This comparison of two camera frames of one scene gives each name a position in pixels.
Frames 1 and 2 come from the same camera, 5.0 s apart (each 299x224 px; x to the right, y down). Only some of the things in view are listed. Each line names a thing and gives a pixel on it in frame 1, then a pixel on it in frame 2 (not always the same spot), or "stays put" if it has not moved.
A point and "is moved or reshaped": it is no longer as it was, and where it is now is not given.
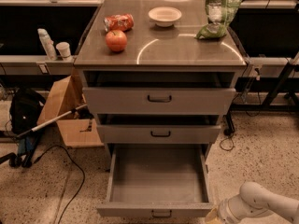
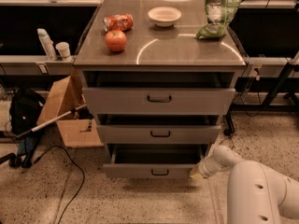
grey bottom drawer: x=157 y=181 is moved or reshaped
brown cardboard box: x=64 y=96 stays put
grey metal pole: x=50 y=121 stays put
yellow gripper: x=224 y=211 -> x=205 y=169
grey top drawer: x=159 y=101 stays put
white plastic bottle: x=48 y=44 stays put
